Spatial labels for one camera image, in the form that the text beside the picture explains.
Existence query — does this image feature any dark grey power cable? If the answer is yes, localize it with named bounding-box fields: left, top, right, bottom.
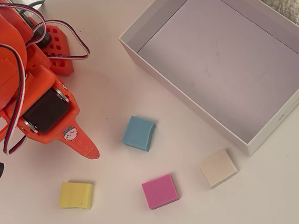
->
left=22, top=0, right=44, bottom=13

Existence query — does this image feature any orange robot base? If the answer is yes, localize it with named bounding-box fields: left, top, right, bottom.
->
left=27, top=12, right=76, bottom=80

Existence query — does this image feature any orange gripper with servo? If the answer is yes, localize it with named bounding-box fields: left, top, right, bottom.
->
left=12, top=61, right=101, bottom=167

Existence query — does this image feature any pink foam cuboid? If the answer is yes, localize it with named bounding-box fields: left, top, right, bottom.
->
left=140, top=172, right=181, bottom=211

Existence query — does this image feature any yellow foam cuboid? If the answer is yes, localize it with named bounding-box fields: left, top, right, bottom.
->
left=56, top=178, right=96, bottom=213

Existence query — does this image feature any cream white foam cuboid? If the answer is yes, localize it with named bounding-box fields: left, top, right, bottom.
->
left=197, top=148, right=240, bottom=190

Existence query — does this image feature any red white black servo cable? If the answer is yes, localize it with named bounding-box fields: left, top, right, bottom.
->
left=0, top=42, right=35, bottom=157
left=0, top=0, right=91, bottom=69

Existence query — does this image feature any blue foam cuboid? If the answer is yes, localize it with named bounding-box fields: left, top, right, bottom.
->
left=119, top=113, right=159, bottom=155

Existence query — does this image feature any white cardboard box bin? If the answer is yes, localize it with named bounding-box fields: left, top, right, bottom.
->
left=114, top=0, right=299, bottom=169

